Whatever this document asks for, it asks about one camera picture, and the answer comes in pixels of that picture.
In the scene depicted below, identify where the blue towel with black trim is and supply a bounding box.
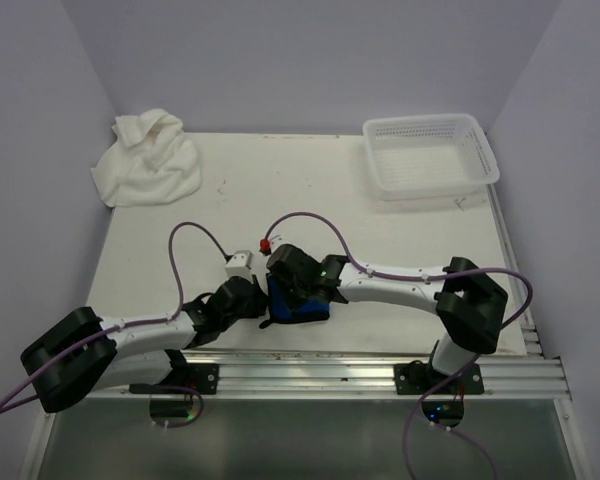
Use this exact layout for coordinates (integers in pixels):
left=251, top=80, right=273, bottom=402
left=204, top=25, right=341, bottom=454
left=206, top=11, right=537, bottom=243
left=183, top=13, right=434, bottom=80
left=259, top=276, right=331, bottom=329

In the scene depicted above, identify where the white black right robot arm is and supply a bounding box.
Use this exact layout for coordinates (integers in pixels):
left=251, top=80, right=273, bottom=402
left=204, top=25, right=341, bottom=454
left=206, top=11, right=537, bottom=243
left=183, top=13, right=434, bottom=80
left=266, top=244, right=508, bottom=393

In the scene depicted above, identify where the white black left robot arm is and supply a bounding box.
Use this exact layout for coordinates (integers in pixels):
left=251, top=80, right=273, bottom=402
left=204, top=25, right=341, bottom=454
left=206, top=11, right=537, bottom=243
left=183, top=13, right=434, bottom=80
left=21, top=276, right=268, bottom=413

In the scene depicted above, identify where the white crumpled towel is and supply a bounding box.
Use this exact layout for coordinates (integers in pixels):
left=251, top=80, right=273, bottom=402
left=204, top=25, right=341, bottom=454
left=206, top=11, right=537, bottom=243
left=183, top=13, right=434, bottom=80
left=91, top=108, right=202, bottom=208

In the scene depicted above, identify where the white plastic basket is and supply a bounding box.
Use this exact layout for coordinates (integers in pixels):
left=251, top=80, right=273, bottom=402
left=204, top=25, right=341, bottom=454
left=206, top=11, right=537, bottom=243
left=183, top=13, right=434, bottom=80
left=362, top=113, right=500, bottom=201

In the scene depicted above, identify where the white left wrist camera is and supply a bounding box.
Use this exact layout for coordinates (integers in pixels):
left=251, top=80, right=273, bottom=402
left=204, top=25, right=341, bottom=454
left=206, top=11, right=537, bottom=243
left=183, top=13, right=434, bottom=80
left=224, top=250, right=254, bottom=281

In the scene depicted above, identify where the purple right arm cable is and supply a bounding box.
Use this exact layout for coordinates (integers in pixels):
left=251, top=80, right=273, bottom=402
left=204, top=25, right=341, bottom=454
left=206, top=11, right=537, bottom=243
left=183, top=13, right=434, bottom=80
left=262, top=211, right=537, bottom=480

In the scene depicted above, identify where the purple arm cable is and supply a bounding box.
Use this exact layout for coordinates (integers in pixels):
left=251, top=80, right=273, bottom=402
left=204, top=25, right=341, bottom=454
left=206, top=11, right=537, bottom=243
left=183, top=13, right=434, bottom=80
left=262, top=211, right=537, bottom=480
left=0, top=222, right=231, bottom=419

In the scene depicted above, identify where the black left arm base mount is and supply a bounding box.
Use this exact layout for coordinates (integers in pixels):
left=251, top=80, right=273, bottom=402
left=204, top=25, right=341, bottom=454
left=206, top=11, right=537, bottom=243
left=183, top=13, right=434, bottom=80
left=129, top=363, right=220, bottom=395

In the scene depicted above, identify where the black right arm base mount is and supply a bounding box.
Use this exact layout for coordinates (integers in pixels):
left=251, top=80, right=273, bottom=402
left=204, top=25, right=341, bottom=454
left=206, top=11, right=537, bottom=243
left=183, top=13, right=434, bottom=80
left=393, top=361, right=485, bottom=396

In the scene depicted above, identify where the aluminium rail frame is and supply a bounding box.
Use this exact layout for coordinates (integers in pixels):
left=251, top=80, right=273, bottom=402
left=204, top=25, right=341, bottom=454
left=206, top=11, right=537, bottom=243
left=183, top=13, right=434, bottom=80
left=19, top=184, right=594, bottom=480

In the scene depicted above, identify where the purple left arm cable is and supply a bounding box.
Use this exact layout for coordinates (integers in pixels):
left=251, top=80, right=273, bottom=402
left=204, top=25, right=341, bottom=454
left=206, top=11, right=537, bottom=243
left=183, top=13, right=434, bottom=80
left=0, top=222, right=231, bottom=419

